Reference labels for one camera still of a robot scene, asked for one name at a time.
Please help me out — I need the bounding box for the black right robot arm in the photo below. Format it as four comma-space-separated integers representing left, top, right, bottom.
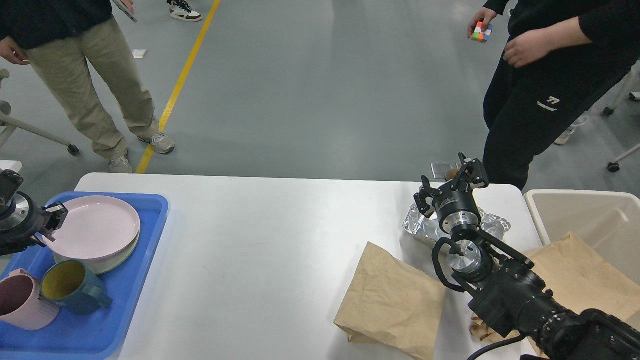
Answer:
414, 152, 640, 360

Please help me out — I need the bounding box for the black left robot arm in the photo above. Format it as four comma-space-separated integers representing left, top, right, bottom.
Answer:
0, 170, 69, 256

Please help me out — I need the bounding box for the white sneaker top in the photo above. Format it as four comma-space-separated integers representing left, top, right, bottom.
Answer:
166, 0, 202, 23

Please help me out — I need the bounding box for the large brown paper bag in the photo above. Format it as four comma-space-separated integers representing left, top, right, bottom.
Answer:
525, 231, 640, 330

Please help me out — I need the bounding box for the pink mug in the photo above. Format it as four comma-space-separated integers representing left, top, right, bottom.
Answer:
0, 268, 61, 331

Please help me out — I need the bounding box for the person in grey sweatpants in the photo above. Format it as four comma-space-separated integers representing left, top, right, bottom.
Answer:
554, 112, 589, 146

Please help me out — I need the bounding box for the blue plastic tray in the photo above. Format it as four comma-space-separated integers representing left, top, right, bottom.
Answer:
0, 193, 169, 360

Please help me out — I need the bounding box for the crumpled brown paper ball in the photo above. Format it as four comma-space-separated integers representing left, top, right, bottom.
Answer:
469, 313, 506, 344

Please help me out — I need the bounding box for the person in black clothes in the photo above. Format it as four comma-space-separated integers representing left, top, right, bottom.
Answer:
482, 0, 640, 190

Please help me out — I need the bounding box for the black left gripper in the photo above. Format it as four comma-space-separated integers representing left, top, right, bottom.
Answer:
0, 193, 69, 256

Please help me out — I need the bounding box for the colourful puzzle cube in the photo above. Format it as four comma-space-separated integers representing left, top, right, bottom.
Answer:
470, 22, 494, 44

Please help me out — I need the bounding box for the white chair legs left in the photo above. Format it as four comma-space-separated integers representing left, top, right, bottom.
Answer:
0, 99, 81, 157

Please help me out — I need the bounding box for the beige plastic bin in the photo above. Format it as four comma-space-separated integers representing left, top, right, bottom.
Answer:
525, 190, 640, 284

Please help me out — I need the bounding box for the flat brown paper bag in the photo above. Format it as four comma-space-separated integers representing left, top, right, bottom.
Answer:
333, 243, 445, 360

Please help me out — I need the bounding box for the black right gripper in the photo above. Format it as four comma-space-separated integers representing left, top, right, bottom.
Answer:
414, 153, 490, 237

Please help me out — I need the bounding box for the green plate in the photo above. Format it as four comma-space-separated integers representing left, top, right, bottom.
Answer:
53, 230, 140, 275

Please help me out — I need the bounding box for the blue mug yellow inside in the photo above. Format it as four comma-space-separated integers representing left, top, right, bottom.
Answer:
40, 260, 113, 315

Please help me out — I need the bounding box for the person in khaki trousers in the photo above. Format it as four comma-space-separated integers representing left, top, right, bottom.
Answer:
0, 0, 175, 174

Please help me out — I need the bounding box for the pink plate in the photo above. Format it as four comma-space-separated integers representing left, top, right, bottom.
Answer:
42, 195, 141, 260

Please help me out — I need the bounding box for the aluminium foil tray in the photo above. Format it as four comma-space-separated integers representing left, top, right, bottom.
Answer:
403, 203, 511, 248

